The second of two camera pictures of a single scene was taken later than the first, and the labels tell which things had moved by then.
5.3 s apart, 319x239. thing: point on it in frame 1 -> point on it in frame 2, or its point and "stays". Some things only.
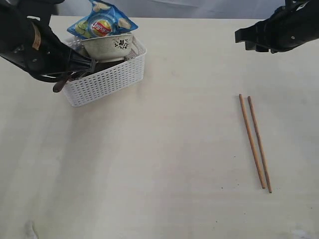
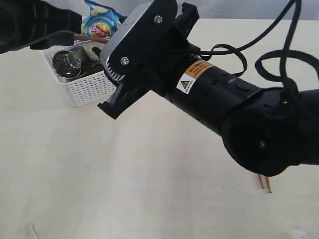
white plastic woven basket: (107, 80) stays
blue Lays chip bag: (102, 20) stays
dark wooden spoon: (59, 86) -> (94, 38)
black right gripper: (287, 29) -> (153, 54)
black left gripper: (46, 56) -> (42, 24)
